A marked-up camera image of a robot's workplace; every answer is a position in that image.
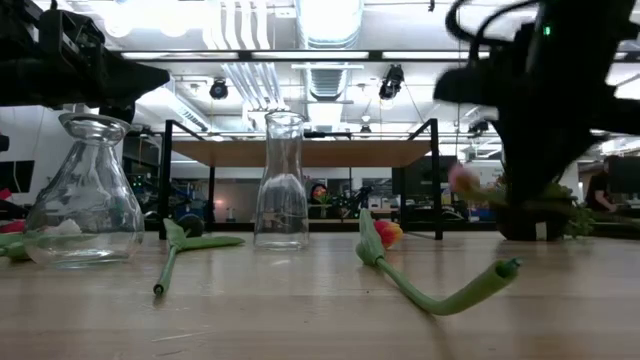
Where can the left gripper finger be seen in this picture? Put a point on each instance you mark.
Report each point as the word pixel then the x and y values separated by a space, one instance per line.
pixel 140 80
pixel 117 111

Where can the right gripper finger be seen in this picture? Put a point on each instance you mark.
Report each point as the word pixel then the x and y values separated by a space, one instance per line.
pixel 530 170

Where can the pink tulip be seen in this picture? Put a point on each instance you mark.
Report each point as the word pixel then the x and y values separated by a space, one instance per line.
pixel 462 179

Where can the wide conical glass vase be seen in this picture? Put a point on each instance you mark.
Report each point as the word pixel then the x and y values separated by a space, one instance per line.
pixel 85 200

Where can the white tulip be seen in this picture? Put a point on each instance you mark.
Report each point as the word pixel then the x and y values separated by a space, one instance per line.
pixel 62 228

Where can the dark purple tulip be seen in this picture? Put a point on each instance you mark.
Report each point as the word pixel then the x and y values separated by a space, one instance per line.
pixel 210 243

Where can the yellow orange tulip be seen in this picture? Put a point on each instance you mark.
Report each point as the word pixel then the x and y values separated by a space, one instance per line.
pixel 369 240

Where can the tall narrow glass vase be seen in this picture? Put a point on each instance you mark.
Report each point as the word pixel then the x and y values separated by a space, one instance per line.
pixel 281 200

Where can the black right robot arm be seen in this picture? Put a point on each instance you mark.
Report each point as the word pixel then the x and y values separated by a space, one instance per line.
pixel 590 40

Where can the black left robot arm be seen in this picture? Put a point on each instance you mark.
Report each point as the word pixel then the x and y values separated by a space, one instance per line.
pixel 15 20

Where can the wooden shelf black legs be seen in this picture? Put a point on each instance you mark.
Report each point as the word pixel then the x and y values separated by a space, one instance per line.
pixel 310 152

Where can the succulent plant black bowl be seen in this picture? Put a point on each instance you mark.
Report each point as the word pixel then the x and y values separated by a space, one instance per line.
pixel 515 225

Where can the black ceiling spotlight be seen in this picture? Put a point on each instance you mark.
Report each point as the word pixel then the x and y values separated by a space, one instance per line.
pixel 478 127
pixel 218 90
pixel 391 82

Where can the person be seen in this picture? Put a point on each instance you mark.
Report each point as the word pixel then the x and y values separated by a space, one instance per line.
pixel 600 190

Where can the dark computer monitor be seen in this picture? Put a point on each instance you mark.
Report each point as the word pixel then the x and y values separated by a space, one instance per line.
pixel 625 175
pixel 15 176

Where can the black overhead crossbar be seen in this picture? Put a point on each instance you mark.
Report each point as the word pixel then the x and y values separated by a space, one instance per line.
pixel 300 55

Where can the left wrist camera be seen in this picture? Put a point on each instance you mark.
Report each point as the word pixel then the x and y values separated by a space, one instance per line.
pixel 70 30

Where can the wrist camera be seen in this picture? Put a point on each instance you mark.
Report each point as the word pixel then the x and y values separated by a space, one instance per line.
pixel 465 90
pixel 70 30

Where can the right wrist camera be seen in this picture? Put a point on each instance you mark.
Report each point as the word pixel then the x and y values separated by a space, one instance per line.
pixel 465 90

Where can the silver ventilation duct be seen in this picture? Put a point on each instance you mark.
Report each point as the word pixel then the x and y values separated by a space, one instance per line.
pixel 327 20

